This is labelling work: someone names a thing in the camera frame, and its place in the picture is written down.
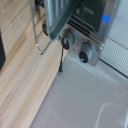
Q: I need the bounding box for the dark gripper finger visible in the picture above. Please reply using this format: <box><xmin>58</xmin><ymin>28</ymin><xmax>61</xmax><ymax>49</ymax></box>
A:
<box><xmin>0</xmin><ymin>30</ymin><xmax>7</xmax><ymax>72</ymax></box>

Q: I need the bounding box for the silver black toaster oven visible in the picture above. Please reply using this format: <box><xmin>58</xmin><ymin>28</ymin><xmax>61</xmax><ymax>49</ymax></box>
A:
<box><xmin>59</xmin><ymin>0</ymin><xmax>122</xmax><ymax>68</ymax></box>

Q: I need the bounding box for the black dish rack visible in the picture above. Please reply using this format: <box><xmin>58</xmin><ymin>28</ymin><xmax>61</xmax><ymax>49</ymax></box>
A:
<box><xmin>28</xmin><ymin>0</ymin><xmax>52</xmax><ymax>56</ymax></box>

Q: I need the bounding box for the woven folding screen panel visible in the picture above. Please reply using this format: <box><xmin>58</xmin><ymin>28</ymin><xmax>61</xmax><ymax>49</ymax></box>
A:
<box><xmin>99</xmin><ymin>35</ymin><xmax>128</xmax><ymax>78</ymax></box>

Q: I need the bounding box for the black oven power cord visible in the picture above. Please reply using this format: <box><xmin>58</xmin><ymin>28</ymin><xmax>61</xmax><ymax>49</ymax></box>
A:
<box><xmin>57</xmin><ymin>37</ymin><xmax>67</xmax><ymax>74</ymax></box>

